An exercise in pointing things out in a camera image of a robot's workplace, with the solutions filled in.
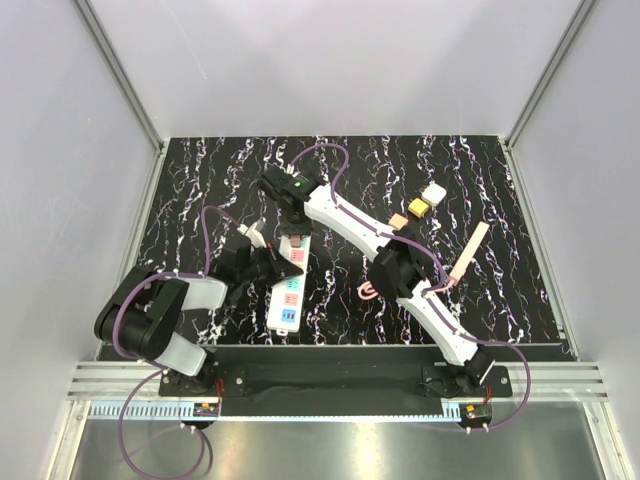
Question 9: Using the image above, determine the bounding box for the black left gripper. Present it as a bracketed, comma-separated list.
[238, 242, 302, 288]

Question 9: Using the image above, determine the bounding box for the white power strip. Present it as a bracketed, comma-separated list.
[266, 236, 311, 337]

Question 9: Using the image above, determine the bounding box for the pink power strip cable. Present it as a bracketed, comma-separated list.
[357, 277, 459, 302]

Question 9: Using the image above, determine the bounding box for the orange plug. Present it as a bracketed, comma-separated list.
[388, 213, 409, 231]

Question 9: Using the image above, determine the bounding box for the yellow plug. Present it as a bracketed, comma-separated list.
[408, 198, 430, 218]

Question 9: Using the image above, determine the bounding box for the white square plug adapter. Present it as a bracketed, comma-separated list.
[421, 183, 447, 207]

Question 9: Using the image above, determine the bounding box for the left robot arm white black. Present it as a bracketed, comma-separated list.
[94, 237, 304, 396]

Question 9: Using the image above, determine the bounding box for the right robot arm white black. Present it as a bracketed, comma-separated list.
[259, 176, 495, 397]

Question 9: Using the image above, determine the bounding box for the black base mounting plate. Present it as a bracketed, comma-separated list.
[159, 346, 514, 420]

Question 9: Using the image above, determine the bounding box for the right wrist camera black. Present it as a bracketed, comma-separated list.
[259, 167, 314, 200]

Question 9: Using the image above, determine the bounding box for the right aluminium frame post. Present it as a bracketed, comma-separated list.
[504, 0, 599, 150]

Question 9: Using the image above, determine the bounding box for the aluminium frame post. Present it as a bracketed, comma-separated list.
[504, 0, 599, 150]
[71, 0, 165, 154]

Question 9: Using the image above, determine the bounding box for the left aluminium frame post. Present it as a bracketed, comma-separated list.
[71, 0, 165, 154]

